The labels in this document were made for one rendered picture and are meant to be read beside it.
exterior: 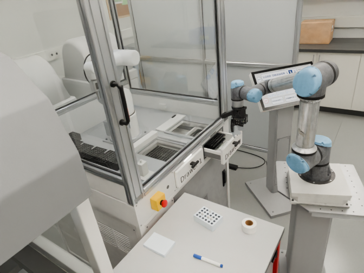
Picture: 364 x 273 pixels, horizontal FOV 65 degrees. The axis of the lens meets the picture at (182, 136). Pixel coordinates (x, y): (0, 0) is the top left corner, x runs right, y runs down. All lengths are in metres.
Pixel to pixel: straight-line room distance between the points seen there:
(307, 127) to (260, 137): 2.01
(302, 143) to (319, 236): 0.67
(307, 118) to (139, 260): 1.00
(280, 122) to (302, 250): 0.98
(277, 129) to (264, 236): 1.19
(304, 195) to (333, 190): 0.15
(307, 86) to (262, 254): 0.75
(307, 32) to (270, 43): 1.55
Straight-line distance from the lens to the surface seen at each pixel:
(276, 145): 2.52
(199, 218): 1.49
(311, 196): 1.63
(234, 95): 1.67
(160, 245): 1.43
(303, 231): 1.90
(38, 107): 0.73
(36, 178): 0.71
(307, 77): 1.31
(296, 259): 2.09
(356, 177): 1.92
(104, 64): 1.11
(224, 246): 1.41
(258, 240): 1.44
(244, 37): 3.09
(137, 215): 1.44
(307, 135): 1.44
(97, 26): 1.09
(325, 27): 4.46
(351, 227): 2.72
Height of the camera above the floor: 1.84
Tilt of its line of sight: 28 degrees down
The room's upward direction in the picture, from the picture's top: 7 degrees counter-clockwise
